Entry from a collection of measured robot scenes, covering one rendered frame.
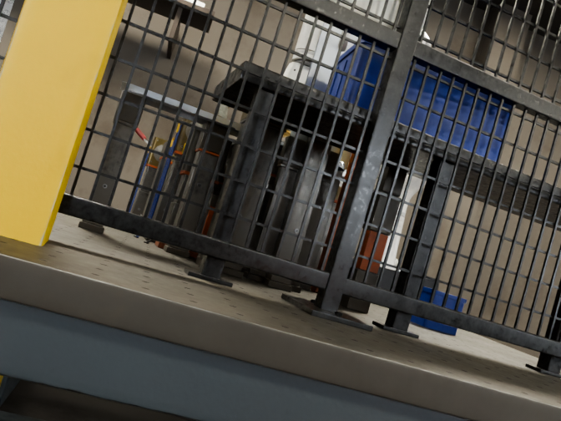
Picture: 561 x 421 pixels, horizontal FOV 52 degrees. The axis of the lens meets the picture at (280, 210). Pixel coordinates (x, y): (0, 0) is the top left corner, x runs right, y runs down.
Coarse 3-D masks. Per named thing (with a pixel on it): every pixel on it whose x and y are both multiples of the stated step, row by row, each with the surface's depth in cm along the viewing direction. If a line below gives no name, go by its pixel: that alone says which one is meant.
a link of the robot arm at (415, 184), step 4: (412, 176) 189; (412, 180) 190; (416, 180) 190; (420, 180) 191; (404, 184) 190; (412, 184) 191; (416, 184) 192; (420, 184) 193; (424, 184) 194; (404, 188) 191; (412, 188) 192; (416, 188) 193; (408, 192) 193; (412, 192) 194; (416, 192) 197; (400, 196) 192; (408, 196) 194; (408, 200) 195; (400, 204) 193; (404, 204) 194; (404, 208) 194; (404, 212) 194; (404, 216) 195
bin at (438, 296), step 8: (424, 288) 138; (424, 296) 138; (440, 296) 136; (448, 296) 136; (440, 304) 136; (448, 304) 136; (416, 320) 138; (424, 320) 135; (432, 328) 135; (440, 328) 136; (448, 328) 136; (456, 328) 137
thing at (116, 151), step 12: (120, 96) 116; (132, 96) 116; (132, 108) 116; (120, 120) 116; (132, 120) 116; (120, 132) 116; (120, 144) 116; (108, 156) 116; (120, 156) 116; (108, 168) 116; (108, 180) 116; (96, 192) 115; (108, 192) 116; (84, 228) 114; (96, 228) 115
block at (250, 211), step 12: (240, 120) 117; (240, 132) 115; (276, 132) 112; (264, 144) 112; (264, 156) 112; (228, 168) 116; (264, 168) 112; (252, 180) 111; (264, 180) 112; (252, 192) 111; (216, 204) 116; (252, 204) 111; (240, 216) 110; (252, 216) 111; (240, 228) 111; (240, 240) 111; (228, 264) 110; (240, 276) 111
